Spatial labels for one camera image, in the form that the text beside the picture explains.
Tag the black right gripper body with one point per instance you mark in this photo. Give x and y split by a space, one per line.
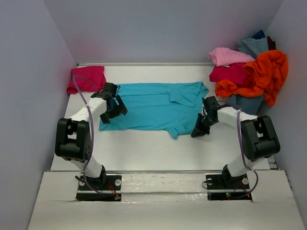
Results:
203 124

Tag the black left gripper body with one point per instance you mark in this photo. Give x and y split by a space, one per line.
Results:
116 110

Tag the turquoise t-shirt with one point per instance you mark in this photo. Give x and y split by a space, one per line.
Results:
171 107

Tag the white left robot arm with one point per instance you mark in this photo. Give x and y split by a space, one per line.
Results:
75 135

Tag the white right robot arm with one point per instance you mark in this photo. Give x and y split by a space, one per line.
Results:
256 136

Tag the folded magenta t-shirt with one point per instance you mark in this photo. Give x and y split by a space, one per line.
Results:
90 78

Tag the magenta t-shirt in pile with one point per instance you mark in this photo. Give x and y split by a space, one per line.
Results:
233 73

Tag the slate blue t-shirt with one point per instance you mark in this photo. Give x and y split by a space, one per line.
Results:
248 105

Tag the pink t-shirt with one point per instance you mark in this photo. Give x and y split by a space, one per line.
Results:
222 56

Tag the orange t-shirt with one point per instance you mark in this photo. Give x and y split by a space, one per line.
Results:
267 74

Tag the grey-blue t-shirt at back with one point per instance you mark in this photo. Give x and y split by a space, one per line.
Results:
252 47

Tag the maroon t-shirt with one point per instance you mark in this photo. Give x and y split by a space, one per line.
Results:
271 43

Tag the dark blue t-shirt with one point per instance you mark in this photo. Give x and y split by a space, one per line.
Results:
259 35

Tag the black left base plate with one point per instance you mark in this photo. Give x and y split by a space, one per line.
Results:
109 192

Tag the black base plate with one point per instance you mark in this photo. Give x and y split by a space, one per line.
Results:
109 192
219 190

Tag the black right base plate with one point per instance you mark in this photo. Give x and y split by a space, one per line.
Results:
219 190

